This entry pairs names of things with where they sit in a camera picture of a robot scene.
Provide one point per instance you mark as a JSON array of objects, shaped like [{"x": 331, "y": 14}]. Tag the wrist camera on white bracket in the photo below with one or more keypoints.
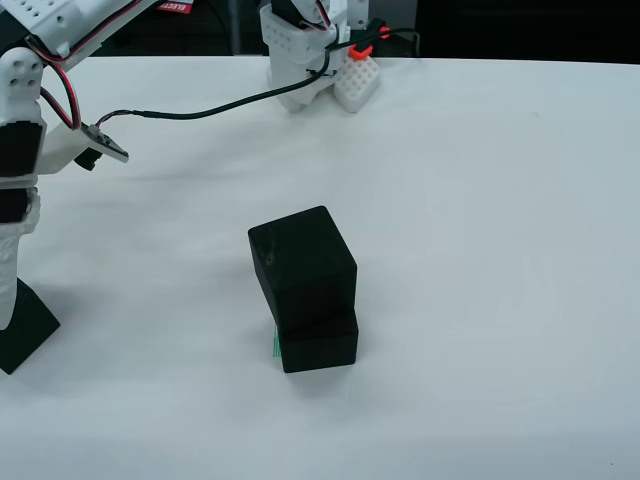
[{"x": 60, "y": 150}]

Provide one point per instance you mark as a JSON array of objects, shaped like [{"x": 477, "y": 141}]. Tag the green striped square marker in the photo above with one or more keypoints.
[{"x": 276, "y": 345}]

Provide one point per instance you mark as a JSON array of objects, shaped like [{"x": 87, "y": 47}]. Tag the red printed package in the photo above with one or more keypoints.
[{"x": 175, "y": 6}]

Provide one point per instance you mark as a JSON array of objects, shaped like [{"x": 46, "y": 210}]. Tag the black cube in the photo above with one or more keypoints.
[
  {"x": 325, "y": 350},
  {"x": 35, "y": 330},
  {"x": 300, "y": 260}
]

